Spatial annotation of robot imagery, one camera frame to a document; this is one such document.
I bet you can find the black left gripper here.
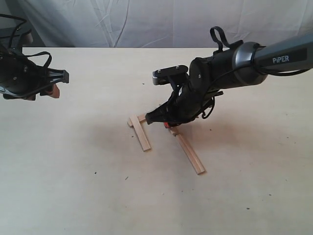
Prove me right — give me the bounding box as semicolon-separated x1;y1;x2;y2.
0;48;69;100

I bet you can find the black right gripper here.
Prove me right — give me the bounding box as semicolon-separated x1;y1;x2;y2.
145;83;223;128

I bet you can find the wood strip with metal dots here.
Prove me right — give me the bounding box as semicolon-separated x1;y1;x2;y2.
127;114;146;127

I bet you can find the thin wood strip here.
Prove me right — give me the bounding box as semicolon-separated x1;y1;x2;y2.
130;115;151;152

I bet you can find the short wood strip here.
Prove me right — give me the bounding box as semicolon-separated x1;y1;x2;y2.
169;127;206;175

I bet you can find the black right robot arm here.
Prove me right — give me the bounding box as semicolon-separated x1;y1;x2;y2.
145;33;313;128

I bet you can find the white backdrop cloth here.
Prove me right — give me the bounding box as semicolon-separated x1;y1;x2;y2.
0;0;313;48

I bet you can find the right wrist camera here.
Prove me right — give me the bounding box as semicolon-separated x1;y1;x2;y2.
152;65;188;85

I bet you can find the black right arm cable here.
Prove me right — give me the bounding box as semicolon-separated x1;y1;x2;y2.
195;26;313;120

